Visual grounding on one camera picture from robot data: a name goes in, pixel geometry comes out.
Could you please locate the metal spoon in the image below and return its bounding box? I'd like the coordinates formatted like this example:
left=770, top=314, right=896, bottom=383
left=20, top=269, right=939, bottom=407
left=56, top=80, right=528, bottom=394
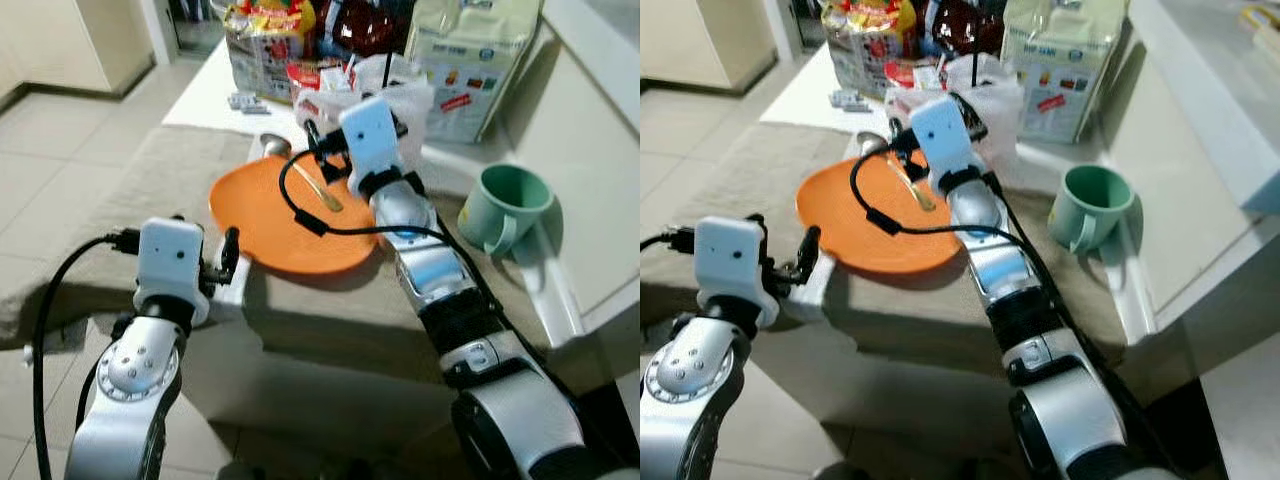
left=855, top=132, right=939, bottom=213
left=262, top=135, right=344, bottom=213

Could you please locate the orange plastic plate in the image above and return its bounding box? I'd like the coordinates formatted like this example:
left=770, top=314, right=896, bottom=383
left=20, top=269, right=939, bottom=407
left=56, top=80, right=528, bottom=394
left=797, top=155, right=966, bottom=273
left=208, top=155, right=381, bottom=276

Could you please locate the green mug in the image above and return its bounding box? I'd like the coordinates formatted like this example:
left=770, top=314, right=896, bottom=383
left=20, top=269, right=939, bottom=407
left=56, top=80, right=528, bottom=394
left=458, top=163, right=556, bottom=256
left=1048, top=165, right=1139, bottom=256

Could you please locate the white plastic bag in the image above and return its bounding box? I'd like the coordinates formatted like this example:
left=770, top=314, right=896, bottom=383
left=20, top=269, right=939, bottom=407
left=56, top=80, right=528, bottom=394
left=885, top=52, right=1026, bottom=166
left=295, top=55, right=436, bottom=166

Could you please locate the beige ribbed table cloth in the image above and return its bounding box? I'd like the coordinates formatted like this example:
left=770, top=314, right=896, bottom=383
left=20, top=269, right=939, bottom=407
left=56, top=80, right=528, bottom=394
left=0, top=125, right=561, bottom=351
left=640, top=125, right=1131, bottom=346

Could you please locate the yellow red snack bag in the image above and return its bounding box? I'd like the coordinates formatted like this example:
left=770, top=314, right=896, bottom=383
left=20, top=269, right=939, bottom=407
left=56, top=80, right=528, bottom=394
left=222, top=0, right=319, bottom=104
left=820, top=0, right=919, bottom=101

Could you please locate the dark red food bag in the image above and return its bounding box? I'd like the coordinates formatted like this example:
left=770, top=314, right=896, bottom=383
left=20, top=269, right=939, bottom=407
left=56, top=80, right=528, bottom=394
left=315, top=0, right=416, bottom=59
left=915, top=0, right=1011, bottom=59

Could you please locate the cream cracker bag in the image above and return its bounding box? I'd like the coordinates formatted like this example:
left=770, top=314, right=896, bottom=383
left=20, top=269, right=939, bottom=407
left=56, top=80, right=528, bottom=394
left=405, top=0, right=546, bottom=144
left=1000, top=0, right=1131, bottom=144

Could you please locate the white counter block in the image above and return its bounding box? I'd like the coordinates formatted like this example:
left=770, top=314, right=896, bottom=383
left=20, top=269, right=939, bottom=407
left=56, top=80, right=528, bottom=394
left=1095, top=0, right=1280, bottom=346
left=495, top=0, right=641, bottom=336

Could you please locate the cream cabinet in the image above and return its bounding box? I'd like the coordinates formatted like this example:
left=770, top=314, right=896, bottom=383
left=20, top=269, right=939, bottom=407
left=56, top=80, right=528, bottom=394
left=0, top=0, right=166, bottom=101
left=640, top=0, right=766, bottom=91

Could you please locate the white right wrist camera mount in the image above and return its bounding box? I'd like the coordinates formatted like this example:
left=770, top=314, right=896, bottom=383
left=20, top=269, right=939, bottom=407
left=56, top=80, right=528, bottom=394
left=908, top=95, right=977, bottom=191
left=338, top=95, right=407, bottom=196

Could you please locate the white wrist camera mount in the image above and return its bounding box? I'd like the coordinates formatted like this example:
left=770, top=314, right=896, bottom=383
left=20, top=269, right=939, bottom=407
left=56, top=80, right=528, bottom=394
left=693, top=217, right=781, bottom=327
left=338, top=95, right=407, bottom=196
left=135, top=218, right=211, bottom=327
left=908, top=95, right=977, bottom=191

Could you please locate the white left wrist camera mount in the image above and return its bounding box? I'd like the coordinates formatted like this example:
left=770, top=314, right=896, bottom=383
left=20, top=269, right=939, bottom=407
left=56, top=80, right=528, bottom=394
left=135, top=218, right=211, bottom=327
left=693, top=217, right=781, bottom=327

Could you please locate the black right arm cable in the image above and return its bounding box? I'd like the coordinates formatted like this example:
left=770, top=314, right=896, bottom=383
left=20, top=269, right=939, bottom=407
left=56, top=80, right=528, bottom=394
left=278, top=150, right=501, bottom=321
left=850, top=148, right=1061, bottom=301

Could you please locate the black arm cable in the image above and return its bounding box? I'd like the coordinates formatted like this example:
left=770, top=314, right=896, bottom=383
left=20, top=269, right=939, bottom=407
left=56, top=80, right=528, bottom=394
left=850, top=148, right=1061, bottom=301
left=278, top=150, right=501, bottom=321
left=30, top=228, right=141, bottom=480
left=640, top=228, right=701, bottom=251

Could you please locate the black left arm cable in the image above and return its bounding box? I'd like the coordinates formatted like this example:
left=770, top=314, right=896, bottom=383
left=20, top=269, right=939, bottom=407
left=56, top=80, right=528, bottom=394
left=640, top=228, right=701, bottom=251
left=30, top=228, right=141, bottom=480

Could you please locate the white door frame post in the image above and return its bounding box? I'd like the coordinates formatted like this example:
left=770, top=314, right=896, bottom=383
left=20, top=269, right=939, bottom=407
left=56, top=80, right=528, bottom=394
left=140, top=0, right=183, bottom=66
left=752, top=0, right=801, bottom=61

